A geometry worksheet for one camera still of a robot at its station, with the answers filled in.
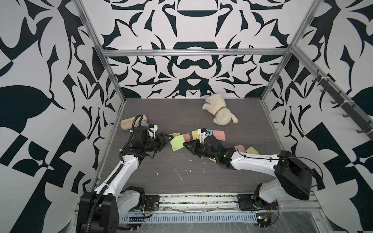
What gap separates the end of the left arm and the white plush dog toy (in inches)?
16.5

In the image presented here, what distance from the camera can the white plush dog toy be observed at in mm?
1010

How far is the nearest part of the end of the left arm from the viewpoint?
0.61 m
